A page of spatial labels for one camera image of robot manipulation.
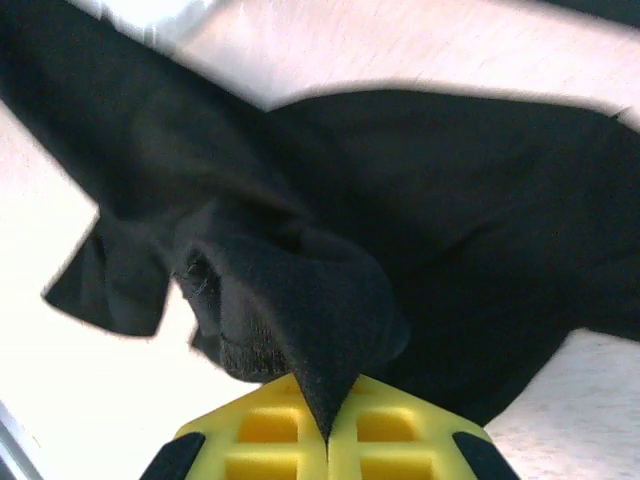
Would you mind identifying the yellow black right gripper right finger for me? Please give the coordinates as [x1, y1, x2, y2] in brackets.
[327, 373, 522, 480]

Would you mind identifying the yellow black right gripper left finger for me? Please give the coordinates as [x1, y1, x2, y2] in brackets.
[143, 373, 330, 480]

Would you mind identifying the black floral print t-shirt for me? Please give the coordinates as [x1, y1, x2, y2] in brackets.
[0, 0, 640, 441]

